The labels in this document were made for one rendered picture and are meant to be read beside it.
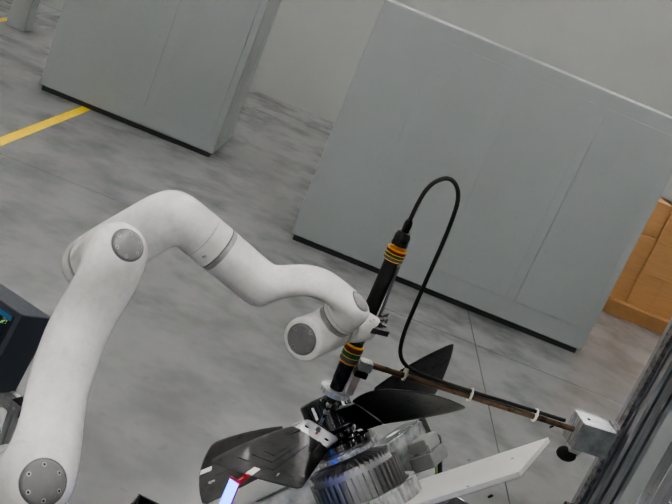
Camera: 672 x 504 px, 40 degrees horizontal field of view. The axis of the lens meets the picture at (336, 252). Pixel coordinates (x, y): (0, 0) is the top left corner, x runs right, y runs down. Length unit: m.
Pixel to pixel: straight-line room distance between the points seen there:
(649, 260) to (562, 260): 2.38
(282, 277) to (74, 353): 0.42
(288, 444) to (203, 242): 0.59
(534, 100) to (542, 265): 1.34
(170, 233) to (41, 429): 0.41
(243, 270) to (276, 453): 0.49
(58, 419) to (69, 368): 0.09
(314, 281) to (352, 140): 5.74
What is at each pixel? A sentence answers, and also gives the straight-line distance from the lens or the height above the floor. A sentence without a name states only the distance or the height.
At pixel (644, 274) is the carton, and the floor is 0.49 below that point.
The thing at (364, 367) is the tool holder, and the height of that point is 1.38.
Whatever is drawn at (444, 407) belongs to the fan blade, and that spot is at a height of 1.39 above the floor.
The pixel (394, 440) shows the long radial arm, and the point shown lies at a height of 1.14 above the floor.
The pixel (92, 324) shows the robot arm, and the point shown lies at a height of 1.49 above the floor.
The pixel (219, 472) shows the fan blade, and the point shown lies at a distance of 2.32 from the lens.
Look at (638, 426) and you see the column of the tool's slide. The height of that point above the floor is 1.46.
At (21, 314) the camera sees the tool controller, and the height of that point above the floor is 1.25.
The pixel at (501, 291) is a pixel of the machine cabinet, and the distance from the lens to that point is 7.77.
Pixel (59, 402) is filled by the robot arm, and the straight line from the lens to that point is 1.54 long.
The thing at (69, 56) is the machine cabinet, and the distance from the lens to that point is 9.44.
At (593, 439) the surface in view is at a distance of 2.30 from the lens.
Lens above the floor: 2.16
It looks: 16 degrees down
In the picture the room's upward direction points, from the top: 23 degrees clockwise
